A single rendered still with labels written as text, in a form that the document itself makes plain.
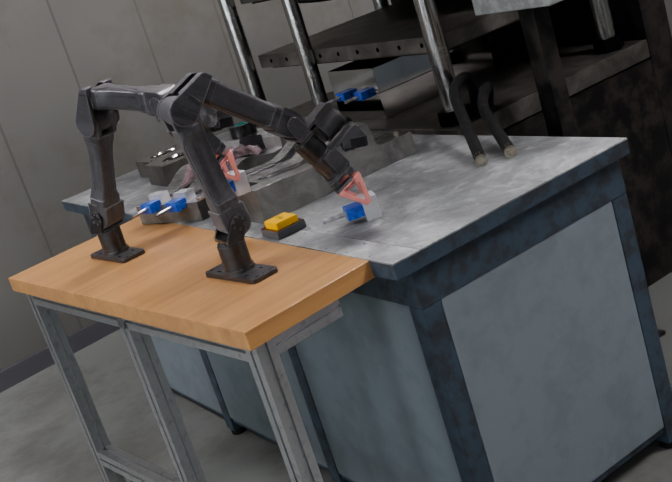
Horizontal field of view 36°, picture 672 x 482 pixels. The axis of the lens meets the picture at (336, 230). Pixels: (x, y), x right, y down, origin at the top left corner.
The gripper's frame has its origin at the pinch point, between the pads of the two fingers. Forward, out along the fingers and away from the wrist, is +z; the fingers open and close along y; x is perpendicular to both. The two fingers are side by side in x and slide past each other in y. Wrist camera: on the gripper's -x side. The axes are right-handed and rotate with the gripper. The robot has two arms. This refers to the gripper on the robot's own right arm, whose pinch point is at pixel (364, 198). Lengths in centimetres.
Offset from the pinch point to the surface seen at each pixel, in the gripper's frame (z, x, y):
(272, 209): -7.3, 17.6, 26.0
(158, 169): -22, 38, 113
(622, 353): 69, -15, -12
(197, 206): -17, 32, 50
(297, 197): -3.9, 11.3, 28.9
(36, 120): -57, 71, 238
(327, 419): 41, 49, 23
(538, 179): 21.1, -28.8, -15.8
